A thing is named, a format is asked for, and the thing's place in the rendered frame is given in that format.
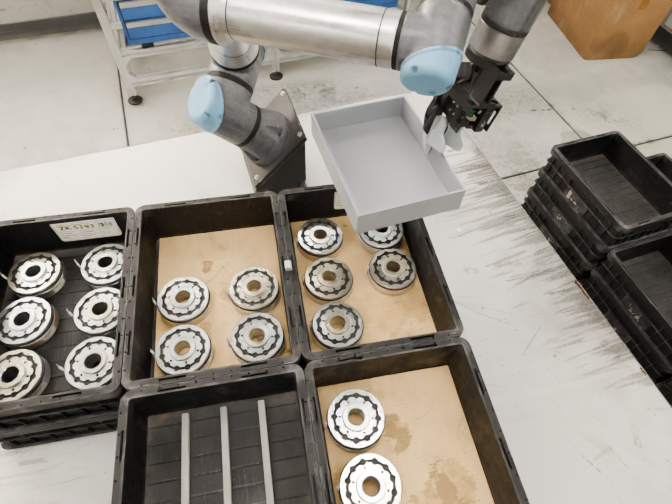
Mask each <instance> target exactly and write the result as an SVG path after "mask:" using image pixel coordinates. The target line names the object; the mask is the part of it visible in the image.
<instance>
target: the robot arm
mask: <svg viewBox="0 0 672 504"><path fill-rule="evenodd" d="M155 1H156V3H157V5H158V6H159V8H160V9H161V11H162V12H163V13H164V14H165V15H166V17H167V18H168V19H169V20H170V21H171V22H172V23H173V24H174V25H175V26H177V27H178V28H179V29H181V30H182V31H184V32H185V33H187V34H188V35H190V36H192V37H194V38H196V39H198V40H200V41H203V42H206V43H208V48H209V51H210V54H211V62H210V65H209V68H208V71H207V75H203V76H201V77H199V78H198V79H197V80H196V82H195V86H193V87H192V89H191V92H190V95H189V100H188V112H189V115H190V118H191V120H192V121H193V122H194V123H195V124H196V125H198V126H199V127H201V128H203V129H204V130H205V131H206V132H208V133H212V134H214V135H216V136H218V137H220V138H222V139H223V140H225V141H227V142H229V143H231V144H233V145H235V146H237V147H239V149H240V150H241V151H242V152H243V153H244V154H245V155H246V156H247V157H248V158H249V159H250V160H251V161H252V162H254V163H255V164H257V165H260V166H267V165H269V164H271V163H273V162H274V161H275V160H277V159H278V158H279V156H280V155H281V154H282V152H283V151H284V149H285V147H286V145H287V143H288V140H289V136H290V122H289V120H288V118H287V117H286V116H285V115H284V114H282V113H280V112H279V111H276V110H271V109H267V108H262V107H258V106H257V105H255V104H254V103H252V102H251V98H252V94H253V91H254V88H255V84H256V81H257V78H258V74H259V71H260V68H261V64H262V62H263V60H264V58H265V50H266V47H272V48H277V49H282V50H288V51H293V52H299V53H304V54H310V55H315V56H320V57H326V58H331V59H337V60H342V61H348V62H353V63H358V64H364V65H369V66H375V67H380V68H386V69H391V70H397V71H400V81H401V83H402V84H403V86H404V87H405V88H407V89H408V90H410V91H415V92H416V93H417V94H419V95H424V96H433V99H432V101H431V102H430V104H429V105H428V107H427V109H426V111H425V115H424V122H423V147H424V151H425V153H426V155H428V154H429V152H430V150H431V148H432V147H433V148H434V149H436V150H437V151H438V152H440V153H442V152H444V150H445V148H446V145H447V146H449V147H451V148H452V149H454V150H455V151H460V150H462V148H463V146H464V143H463V139H462V136H461V132H462V129H463V128H464V127H465V129H472V130H473V131H474V132H481V131H482V130H483V129H484V130H485V131H486V132H487V131H488V130H489V128H490V126H491V125H492V123H493V121H494V120H495V118H496V117H497V115H498V113H499V112H500V110H501V109H502V107H503V105H502V104H501V103H500V102H499V101H498V100H497V99H496V98H495V97H494V95H495V94H496V92H497V90H498V88H499V87H500V85H501V83H502V82H503V81H511V80H512V78H513V76H514V75H515V72H514V71H513V70H512V69H511V68H510V67H509V66H508V65H509V64H510V62H511V61H512V60H513V59H514V57H515V55H516V54H517V52H518V50H519V49H520V47H521V45H522V43H523V42H524V40H525V38H526V37H527V35H528V33H529V31H530V30H531V28H532V27H533V25H534V23H535V21H536V20H537V18H538V16H539V15H540V13H541V11H542V10H543V8H544V6H545V4H546V3H547V1H548V0H420V3H419V6H418V10H417V13H416V12H410V11H409V12H408V11H404V10H399V9H393V8H387V7H381V6H375V5H368V4H362V3H356V2H350V1H344V0H155ZM476 4H478V5H481V6H483V5H484V6H485V8H484V10H483V12H482V14H481V16H480V18H479V20H478V22H477V24H476V26H475V28H474V31H473V33H472V35H471V37H470V39H469V44H468V46H467V48H466V50H465V56H466V57H467V59H468V60H469V61H471V62H462V61H463V51H464V48H465V44H466V40H467V36H468V32H469V29H470V25H471V21H472V18H473V14H474V10H475V6H476ZM494 111H495V112H496V113H495V115H494V116H493V118H492V119H491V121H490V123H489V124H488V123H487V122H488V120H489V119H490V117H491V115H492V114H493V112H494ZM443 113H444V114H445V115H446V116H443V115H442V114H443Z"/></svg>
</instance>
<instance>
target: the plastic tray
mask: <svg viewBox="0 0 672 504"><path fill-rule="evenodd" d="M311 133H312V136H313V138H314V140H315V142H316V145H317V147H318V149H319V152H320V154H321V156H322V158H323V161H324V163H325V165H326V167H327V170H328V172H329V174H330V177H331V179H332V181H333V183H334V186H335V188H336V190H337V193H338V195H339V197H340V199H341V202H342V204H343V206H344V208H345V211H346V213H347V215H348V218H349V220H350V222H351V224H352V227H353V229H354V231H355V234H360V233H364V232H368V231H372V230H376V229H380V228H384V227H388V226H392V225H396V224H400V223H404V222H408V221H412V220H415V219H419V218H423V217H427V216H431V215H435V214H439V213H443V212H447V211H451V210H455V209H459V207H460V205H461V202H462V200H463V197H464V195H465V192H466V189H465V187H464V186H463V184H462V183H461V181H460V180H459V178H458V177H457V175H456V173H455V172H454V170H453V169H452V167H451V166H450V164H449V163H448V161H447V160H446V158H445V157H444V155H443V153H440V152H438V151H437V150H436V149H434V148H433V147H432V148H431V150H430V152H429V154H428V155H426V153H425V151H424V147H423V123H422V121H421V120H420V118H419V117H418V115H417V113H416V112H415V110H414V109H413V107H412V106H411V104H410V103H409V101H408V100H407V98H406V97H405V95H404V96H399V97H394V98H388V99H383V100H378V101H373V102H367V103H362V104H357V105H352V106H346V107H341V108H336V109H331V110H325V111H320V112H315V113H311Z"/></svg>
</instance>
